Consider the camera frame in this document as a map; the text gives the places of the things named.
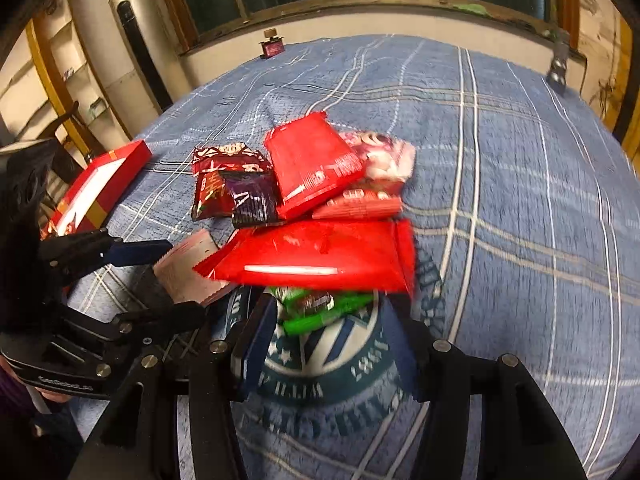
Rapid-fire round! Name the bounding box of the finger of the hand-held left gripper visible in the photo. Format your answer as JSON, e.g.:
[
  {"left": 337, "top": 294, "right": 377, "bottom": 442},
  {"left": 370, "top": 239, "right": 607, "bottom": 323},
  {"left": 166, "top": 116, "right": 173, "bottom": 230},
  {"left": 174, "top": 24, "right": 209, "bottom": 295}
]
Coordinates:
[
  {"left": 115, "top": 266, "right": 208, "bottom": 356},
  {"left": 40, "top": 228, "right": 173, "bottom": 286}
]

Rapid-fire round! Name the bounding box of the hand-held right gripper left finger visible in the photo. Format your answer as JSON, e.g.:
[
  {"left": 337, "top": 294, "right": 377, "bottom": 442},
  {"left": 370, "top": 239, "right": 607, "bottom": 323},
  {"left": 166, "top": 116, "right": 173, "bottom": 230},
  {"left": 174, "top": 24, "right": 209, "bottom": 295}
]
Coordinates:
[{"left": 67, "top": 294, "right": 279, "bottom": 480}]

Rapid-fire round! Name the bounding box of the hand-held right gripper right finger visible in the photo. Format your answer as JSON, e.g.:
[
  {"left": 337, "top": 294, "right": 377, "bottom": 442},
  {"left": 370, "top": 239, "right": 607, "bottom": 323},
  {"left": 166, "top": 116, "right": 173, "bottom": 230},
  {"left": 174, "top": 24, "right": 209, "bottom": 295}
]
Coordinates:
[{"left": 377, "top": 294, "right": 588, "bottom": 480}]

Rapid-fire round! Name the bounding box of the pink striped snack packet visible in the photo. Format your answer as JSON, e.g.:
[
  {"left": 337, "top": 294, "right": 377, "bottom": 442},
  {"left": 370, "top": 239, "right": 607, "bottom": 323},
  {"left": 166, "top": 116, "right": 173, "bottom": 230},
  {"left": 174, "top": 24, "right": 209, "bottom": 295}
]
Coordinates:
[{"left": 151, "top": 229, "right": 238, "bottom": 307}]

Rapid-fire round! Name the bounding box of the green snack packet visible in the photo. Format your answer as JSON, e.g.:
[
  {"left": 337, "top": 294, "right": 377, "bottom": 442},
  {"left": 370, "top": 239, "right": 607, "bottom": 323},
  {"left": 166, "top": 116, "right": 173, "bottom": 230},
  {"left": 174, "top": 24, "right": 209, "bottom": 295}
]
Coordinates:
[{"left": 267, "top": 286, "right": 376, "bottom": 337}]

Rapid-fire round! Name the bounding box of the red gift box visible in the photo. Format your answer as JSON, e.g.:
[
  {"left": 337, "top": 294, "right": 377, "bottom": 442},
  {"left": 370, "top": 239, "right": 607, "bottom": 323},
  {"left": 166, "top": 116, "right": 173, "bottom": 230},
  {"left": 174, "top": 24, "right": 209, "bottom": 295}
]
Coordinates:
[{"left": 49, "top": 139, "right": 154, "bottom": 237}]

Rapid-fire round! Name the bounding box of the glossy red snack packet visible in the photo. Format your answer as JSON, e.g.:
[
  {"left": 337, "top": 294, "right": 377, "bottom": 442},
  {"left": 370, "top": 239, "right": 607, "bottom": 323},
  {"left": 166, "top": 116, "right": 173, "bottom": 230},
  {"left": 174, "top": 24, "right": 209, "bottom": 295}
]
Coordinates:
[{"left": 193, "top": 218, "right": 417, "bottom": 295}]

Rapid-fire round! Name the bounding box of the dark red patterned snack packet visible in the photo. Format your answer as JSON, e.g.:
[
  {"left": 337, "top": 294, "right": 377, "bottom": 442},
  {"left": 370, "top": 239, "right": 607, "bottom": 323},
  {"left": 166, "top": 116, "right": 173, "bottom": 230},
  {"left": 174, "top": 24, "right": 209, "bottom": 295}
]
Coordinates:
[{"left": 191, "top": 143, "right": 273, "bottom": 221}]

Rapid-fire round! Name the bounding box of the dark wooden chair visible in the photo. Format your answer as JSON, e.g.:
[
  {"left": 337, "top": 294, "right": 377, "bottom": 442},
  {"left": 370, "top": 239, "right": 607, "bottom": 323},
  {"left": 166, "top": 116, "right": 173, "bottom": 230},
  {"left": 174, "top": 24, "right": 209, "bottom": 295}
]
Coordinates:
[{"left": 42, "top": 100, "right": 96, "bottom": 171}]

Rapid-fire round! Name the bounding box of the purple snack packet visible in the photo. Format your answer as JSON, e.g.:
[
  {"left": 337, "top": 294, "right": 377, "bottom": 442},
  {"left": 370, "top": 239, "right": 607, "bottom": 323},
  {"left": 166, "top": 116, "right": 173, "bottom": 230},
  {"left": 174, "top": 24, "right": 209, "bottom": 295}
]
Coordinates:
[{"left": 222, "top": 169, "right": 280, "bottom": 228}]

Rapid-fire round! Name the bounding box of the red white flat snack packet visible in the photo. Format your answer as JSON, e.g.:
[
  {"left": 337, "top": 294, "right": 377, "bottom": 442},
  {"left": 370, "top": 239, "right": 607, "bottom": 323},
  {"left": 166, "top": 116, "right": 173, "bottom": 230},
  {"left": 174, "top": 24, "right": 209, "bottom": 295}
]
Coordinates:
[{"left": 311, "top": 189, "right": 404, "bottom": 221}]

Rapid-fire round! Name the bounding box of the blue plaid bed sheet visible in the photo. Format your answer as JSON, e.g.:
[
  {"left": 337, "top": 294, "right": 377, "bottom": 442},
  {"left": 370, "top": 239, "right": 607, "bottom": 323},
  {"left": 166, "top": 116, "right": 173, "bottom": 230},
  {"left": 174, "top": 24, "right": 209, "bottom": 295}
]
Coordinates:
[{"left": 65, "top": 34, "right": 640, "bottom": 480}]

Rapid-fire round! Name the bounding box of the pink white snack packet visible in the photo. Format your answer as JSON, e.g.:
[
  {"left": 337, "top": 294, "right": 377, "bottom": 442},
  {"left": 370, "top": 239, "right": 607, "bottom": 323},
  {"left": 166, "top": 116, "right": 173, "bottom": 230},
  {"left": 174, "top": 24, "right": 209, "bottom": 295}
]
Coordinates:
[{"left": 342, "top": 130, "right": 417, "bottom": 197}]

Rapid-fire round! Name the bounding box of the red snack packet white print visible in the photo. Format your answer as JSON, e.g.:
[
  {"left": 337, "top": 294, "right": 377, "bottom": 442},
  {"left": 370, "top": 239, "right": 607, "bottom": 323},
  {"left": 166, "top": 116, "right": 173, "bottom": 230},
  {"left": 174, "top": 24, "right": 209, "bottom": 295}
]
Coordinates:
[{"left": 263, "top": 111, "right": 365, "bottom": 221}]

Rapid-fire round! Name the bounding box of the white standing air conditioner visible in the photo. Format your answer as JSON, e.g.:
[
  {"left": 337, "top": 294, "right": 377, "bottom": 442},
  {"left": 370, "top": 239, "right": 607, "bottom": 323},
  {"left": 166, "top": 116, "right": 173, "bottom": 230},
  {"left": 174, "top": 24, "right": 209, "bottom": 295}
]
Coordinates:
[{"left": 109, "top": 0, "right": 175, "bottom": 113}]

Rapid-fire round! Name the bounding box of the grey flashlight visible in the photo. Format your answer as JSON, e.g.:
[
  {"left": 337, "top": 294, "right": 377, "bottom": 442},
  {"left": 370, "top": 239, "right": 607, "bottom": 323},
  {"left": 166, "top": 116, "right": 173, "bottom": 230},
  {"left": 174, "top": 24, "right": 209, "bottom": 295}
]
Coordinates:
[{"left": 546, "top": 30, "right": 572, "bottom": 96}]

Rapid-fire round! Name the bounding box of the yellow trimmed wall cabinet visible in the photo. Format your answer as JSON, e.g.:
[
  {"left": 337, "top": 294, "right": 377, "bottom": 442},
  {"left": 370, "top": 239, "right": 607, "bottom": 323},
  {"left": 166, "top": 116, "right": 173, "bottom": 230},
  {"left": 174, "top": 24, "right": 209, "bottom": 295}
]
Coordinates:
[{"left": 0, "top": 10, "right": 133, "bottom": 161}]

